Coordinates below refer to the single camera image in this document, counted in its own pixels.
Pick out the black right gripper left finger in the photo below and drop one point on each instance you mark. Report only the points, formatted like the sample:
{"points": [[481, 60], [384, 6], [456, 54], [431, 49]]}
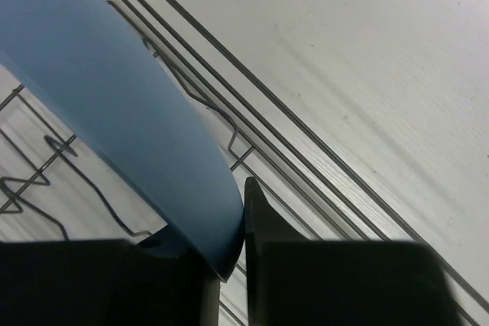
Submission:
{"points": [[159, 281]]}

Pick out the grey wire dish rack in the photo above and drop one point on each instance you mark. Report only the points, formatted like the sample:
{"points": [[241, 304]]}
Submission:
{"points": [[360, 118]]}

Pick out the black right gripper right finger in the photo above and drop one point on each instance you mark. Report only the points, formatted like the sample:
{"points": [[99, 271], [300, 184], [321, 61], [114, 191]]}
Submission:
{"points": [[292, 280]]}

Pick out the blue plate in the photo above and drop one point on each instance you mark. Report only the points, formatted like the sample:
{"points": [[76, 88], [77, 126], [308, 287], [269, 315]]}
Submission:
{"points": [[85, 63]]}

